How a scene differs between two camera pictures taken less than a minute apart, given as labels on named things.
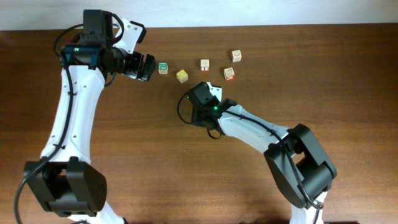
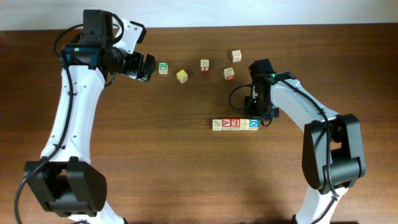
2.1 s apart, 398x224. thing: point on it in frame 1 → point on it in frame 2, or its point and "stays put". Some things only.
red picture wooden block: [229, 73] stays put
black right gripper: [195, 117] → [249, 111]
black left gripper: [148, 67] stays put
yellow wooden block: [181, 76] stays put
